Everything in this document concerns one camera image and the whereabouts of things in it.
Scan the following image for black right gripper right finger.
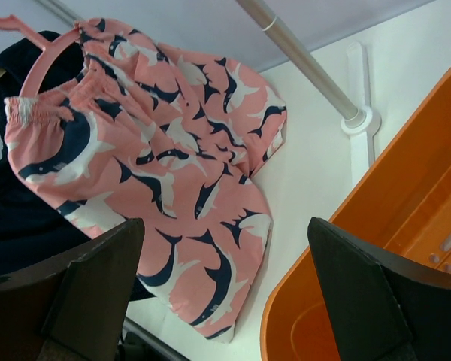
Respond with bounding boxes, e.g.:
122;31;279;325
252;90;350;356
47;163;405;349
307;217;451;360

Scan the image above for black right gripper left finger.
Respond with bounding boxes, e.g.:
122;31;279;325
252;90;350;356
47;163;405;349
0;219;144;360

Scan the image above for navy blue shorts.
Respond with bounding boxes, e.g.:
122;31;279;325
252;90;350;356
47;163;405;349
0;30;151;302

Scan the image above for pink shark print shorts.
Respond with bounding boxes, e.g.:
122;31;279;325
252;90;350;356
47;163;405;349
5;18;287;343

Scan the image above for pink plastic hanger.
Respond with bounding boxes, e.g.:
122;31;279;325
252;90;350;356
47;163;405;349
0;14;80;98

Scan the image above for orange plastic basket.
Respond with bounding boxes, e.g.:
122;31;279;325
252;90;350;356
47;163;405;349
260;69;451;360

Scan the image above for white clothes rack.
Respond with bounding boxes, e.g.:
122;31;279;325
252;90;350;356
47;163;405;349
37;0;383;168

